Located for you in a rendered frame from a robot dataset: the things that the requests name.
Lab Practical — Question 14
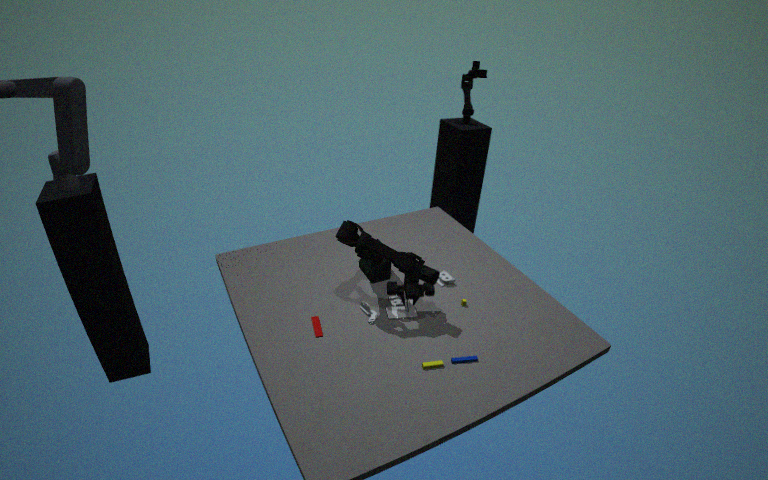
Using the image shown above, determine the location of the red rectangular block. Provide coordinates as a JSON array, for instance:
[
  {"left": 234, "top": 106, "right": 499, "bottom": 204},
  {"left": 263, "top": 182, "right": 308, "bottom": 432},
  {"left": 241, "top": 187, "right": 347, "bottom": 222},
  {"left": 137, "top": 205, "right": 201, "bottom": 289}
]
[{"left": 311, "top": 316, "right": 323, "bottom": 338}]

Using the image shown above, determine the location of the blue flat bar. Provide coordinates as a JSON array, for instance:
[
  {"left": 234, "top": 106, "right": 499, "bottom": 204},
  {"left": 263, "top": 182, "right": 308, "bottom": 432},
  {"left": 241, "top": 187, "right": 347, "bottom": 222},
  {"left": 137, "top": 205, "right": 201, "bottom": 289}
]
[{"left": 451, "top": 356, "right": 478, "bottom": 364}]

